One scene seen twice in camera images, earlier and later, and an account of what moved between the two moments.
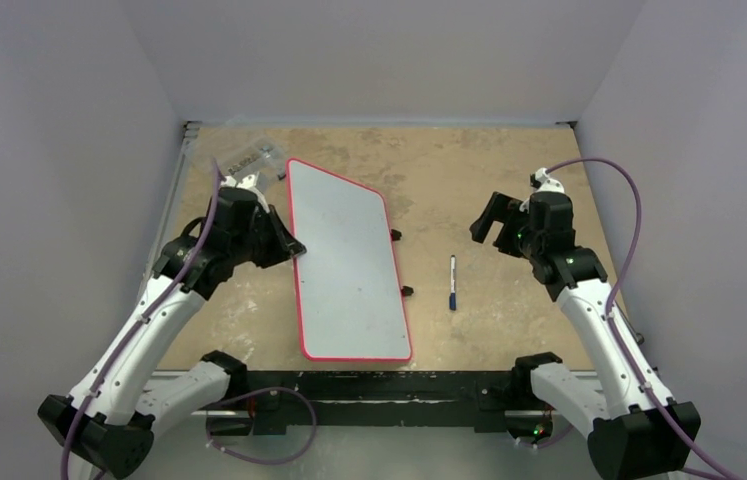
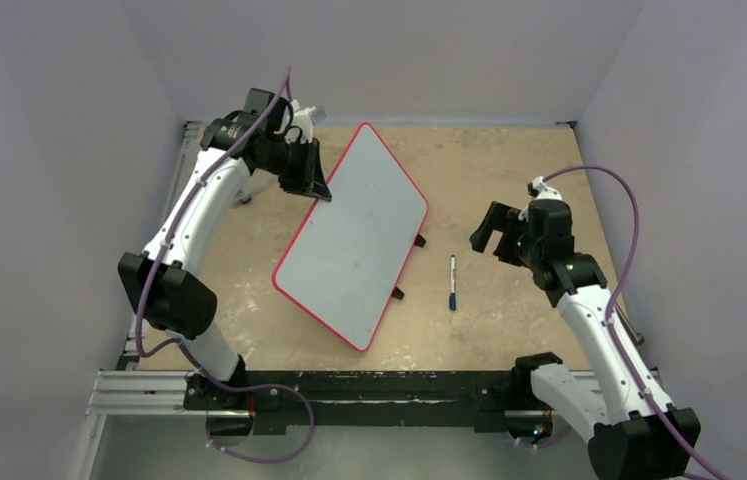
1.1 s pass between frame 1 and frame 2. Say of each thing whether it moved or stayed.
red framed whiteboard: moved
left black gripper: moved
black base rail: stayed
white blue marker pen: stayed
